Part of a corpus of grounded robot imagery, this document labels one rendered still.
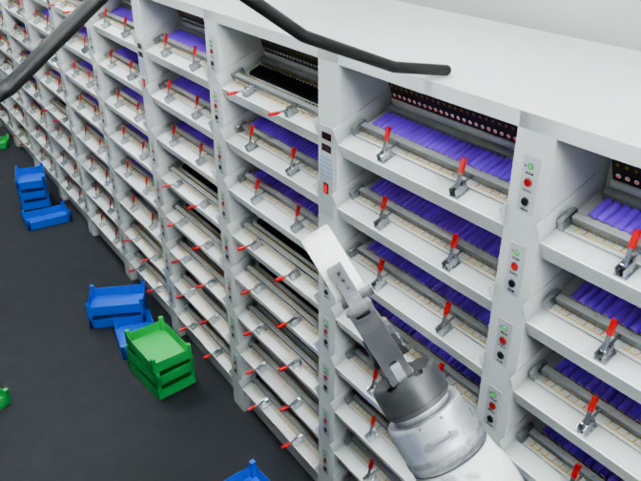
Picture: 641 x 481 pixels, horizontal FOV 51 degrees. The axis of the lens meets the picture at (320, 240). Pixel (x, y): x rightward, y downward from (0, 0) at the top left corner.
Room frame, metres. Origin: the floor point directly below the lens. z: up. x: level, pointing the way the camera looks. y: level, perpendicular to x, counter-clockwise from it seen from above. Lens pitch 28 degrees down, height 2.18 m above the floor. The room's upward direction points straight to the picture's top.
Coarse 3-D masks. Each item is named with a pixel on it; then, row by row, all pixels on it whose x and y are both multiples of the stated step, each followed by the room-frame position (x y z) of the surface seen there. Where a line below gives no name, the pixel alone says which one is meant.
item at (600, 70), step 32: (416, 32) 2.02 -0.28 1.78; (448, 32) 2.02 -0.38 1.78; (480, 32) 2.02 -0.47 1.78; (512, 32) 2.02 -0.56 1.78; (544, 32) 2.02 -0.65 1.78; (480, 64) 1.65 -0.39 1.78; (512, 64) 1.65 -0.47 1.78; (544, 64) 1.65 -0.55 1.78; (576, 64) 1.65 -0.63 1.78; (608, 64) 1.65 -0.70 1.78; (640, 64) 1.65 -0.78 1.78; (608, 96) 1.38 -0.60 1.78; (640, 96) 1.38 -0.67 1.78
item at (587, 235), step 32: (576, 192) 1.27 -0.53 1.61; (608, 192) 1.27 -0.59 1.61; (640, 192) 1.23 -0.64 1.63; (544, 224) 1.22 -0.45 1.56; (576, 224) 1.23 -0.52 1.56; (608, 224) 1.19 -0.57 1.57; (640, 224) 1.17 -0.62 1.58; (544, 256) 1.22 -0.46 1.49; (576, 256) 1.15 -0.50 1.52; (608, 256) 1.13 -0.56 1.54; (640, 256) 1.11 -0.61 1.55; (608, 288) 1.09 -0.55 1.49; (640, 288) 1.04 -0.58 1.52
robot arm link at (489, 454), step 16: (480, 448) 0.50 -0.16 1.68; (496, 448) 0.51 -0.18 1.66; (464, 464) 0.48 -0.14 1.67; (480, 464) 0.48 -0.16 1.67; (496, 464) 0.49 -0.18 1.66; (512, 464) 0.51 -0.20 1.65; (416, 480) 0.50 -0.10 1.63; (432, 480) 0.48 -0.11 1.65; (448, 480) 0.48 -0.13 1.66; (464, 480) 0.47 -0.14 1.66; (480, 480) 0.47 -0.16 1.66; (496, 480) 0.47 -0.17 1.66; (512, 480) 0.48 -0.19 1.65
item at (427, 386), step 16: (416, 368) 0.55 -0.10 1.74; (432, 368) 0.54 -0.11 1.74; (384, 384) 0.55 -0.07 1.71; (400, 384) 0.52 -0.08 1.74; (416, 384) 0.52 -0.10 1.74; (432, 384) 0.53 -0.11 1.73; (448, 384) 0.55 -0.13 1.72; (384, 400) 0.53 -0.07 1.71; (400, 400) 0.52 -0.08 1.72; (416, 400) 0.52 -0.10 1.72; (432, 400) 0.52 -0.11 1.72; (400, 416) 0.51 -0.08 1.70; (416, 416) 0.51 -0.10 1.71
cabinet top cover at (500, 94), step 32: (352, 64) 1.74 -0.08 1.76; (448, 64) 1.65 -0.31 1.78; (448, 96) 1.45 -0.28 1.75; (480, 96) 1.38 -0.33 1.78; (512, 96) 1.38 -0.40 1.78; (544, 96) 1.38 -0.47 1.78; (576, 128) 1.19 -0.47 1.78; (608, 128) 1.18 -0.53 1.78; (640, 128) 1.18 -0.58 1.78; (640, 160) 1.08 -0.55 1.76
